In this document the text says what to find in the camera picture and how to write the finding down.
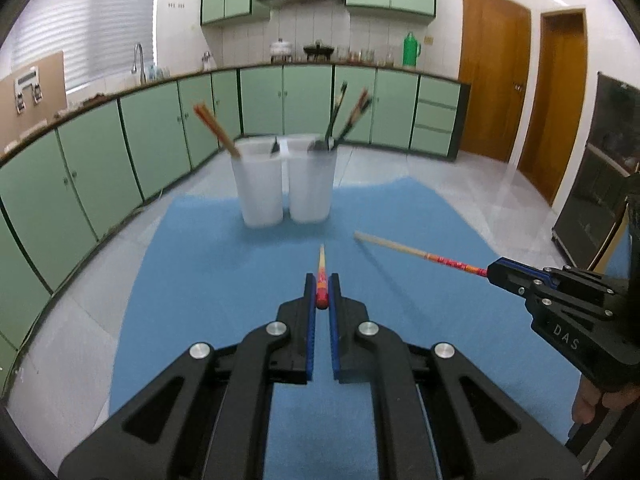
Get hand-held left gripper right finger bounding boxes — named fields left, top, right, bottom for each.
left=329, top=273, right=586, bottom=480

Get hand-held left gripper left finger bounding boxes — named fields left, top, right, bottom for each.
left=59, top=273, right=318, bottom=480

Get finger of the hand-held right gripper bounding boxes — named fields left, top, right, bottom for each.
left=486, top=264, right=538, bottom=306
left=492, top=257, right=558, bottom=287

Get red chopstick with orange bands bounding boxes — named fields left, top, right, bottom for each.
left=316, top=244, right=331, bottom=309

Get beige red patterned chopstick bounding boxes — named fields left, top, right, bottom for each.
left=353, top=231, right=490, bottom=278

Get translucent white plastic cup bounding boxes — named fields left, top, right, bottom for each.
left=230, top=137, right=286, bottom=228
left=285, top=133, right=338, bottom=224

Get black chopstick with silver band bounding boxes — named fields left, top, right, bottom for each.
left=336, top=97, right=373, bottom=143

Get red orange patterned chopstick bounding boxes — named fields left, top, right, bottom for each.
left=192, top=102, right=241, bottom=158

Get person's right hand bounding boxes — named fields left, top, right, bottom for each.
left=572, top=379, right=632, bottom=426

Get blue table cloth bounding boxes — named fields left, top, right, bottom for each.
left=109, top=176, right=583, bottom=480

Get dark glass cabinet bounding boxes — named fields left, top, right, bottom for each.
left=551, top=71, right=640, bottom=271

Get wooden door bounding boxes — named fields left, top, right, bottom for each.
left=517, top=7, right=587, bottom=206
left=457, top=0, right=532, bottom=163

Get green thermos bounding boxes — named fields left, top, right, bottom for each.
left=402, top=31, right=422, bottom=68

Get green kitchen base cabinets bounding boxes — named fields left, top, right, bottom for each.
left=0, top=62, right=471, bottom=401

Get black wok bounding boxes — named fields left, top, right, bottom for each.
left=303, top=40, right=336, bottom=61

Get steel pot with lid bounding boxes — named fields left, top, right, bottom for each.
left=270, top=37, right=295, bottom=63

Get chrome faucet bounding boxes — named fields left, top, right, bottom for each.
left=132, top=42, right=148, bottom=83

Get brown cardboard board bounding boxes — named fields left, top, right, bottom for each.
left=0, top=50, right=68, bottom=131

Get white window blinds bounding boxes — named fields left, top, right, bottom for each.
left=10, top=0, right=157, bottom=91

